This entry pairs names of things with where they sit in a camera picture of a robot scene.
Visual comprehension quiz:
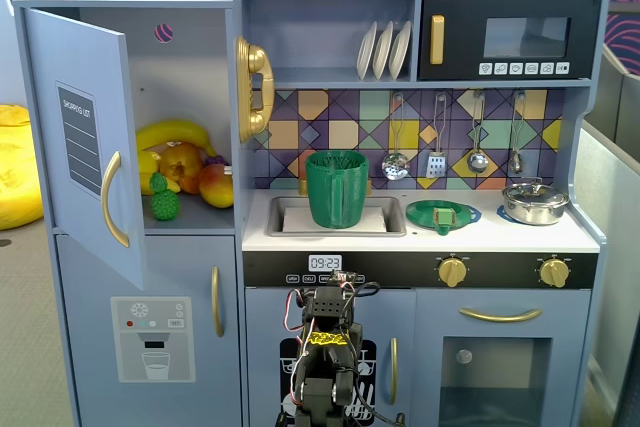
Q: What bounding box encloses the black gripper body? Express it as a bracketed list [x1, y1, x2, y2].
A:
[327, 270, 366, 293]

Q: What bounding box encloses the green toy broccoli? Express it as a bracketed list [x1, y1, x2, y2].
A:
[149, 171, 182, 222]

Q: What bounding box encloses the blue open cabinet door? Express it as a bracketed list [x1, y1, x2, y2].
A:
[22, 6, 146, 293]

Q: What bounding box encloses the digital clock display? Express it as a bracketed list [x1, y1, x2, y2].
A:
[307, 254, 344, 273]

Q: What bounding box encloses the green printed cup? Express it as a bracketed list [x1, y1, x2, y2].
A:
[304, 149, 372, 230]

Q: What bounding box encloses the grey toy sink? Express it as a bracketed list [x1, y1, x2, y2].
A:
[264, 195, 409, 239]

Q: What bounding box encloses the blue dishwasher door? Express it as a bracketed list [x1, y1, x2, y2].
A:
[244, 287, 417, 427]

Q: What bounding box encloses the green toy plate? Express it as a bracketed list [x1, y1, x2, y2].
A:
[405, 199, 476, 237]

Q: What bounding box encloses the gold stove knob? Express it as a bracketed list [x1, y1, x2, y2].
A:
[438, 256, 469, 290]
[539, 256, 571, 290]

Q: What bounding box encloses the metal skimmer spoon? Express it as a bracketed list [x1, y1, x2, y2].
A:
[382, 92, 413, 181]

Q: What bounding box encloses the blue oven door with window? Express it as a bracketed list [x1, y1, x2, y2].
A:
[414, 289, 592, 427]

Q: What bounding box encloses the metal slotted spatula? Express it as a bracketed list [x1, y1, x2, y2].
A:
[425, 92, 448, 180]

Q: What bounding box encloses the metal ladle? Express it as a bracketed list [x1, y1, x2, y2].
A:
[467, 91, 491, 174]

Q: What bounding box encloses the blue fridge door water dispenser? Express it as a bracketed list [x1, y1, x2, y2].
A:
[54, 234, 244, 427]

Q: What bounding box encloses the orange toy pomegranate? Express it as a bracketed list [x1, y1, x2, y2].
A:
[159, 141, 206, 196]

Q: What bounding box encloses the steel pot with lid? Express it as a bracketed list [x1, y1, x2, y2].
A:
[501, 177, 572, 227]

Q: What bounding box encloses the silver toy whisk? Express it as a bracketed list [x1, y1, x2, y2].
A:
[508, 91, 527, 174]

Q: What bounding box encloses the gold toy telephone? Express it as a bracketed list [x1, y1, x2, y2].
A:
[235, 35, 276, 145]

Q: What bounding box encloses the yellow toy lemon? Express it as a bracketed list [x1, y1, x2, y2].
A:
[136, 149, 163, 196]

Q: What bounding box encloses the large yellow toy banana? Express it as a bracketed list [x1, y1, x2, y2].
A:
[135, 118, 220, 158]

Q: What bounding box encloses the white toy plate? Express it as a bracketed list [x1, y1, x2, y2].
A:
[372, 20, 395, 82]
[388, 20, 413, 81]
[356, 21, 379, 82]

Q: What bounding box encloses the black toy microwave door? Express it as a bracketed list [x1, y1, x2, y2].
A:
[417, 0, 604, 82]

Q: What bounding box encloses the blue toy kitchen unit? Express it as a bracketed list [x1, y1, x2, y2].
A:
[12, 0, 612, 427]

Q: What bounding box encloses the grey partition panel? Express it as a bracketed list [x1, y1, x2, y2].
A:
[573, 40, 640, 427]

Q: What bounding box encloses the yellow beanbag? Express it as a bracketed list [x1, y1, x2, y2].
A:
[0, 103, 47, 232]

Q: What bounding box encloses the red white servo cable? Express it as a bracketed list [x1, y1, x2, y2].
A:
[279, 286, 321, 408]

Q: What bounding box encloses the gold dishwasher door handle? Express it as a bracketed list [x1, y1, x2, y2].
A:
[388, 337, 400, 406]

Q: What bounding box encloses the gold fridge door handle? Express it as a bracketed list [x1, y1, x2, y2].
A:
[210, 265, 226, 339]

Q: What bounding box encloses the black power cable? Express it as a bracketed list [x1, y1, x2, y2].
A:
[349, 280, 407, 427]

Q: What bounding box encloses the gold oven door handle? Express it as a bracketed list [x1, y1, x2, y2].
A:
[458, 307, 544, 324]

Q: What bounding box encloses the gold curved cabinet door handle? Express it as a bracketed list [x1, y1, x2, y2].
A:
[101, 150, 131, 249]

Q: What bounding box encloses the gold microwave handle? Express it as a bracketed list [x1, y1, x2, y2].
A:
[430, 14, 446, 67]

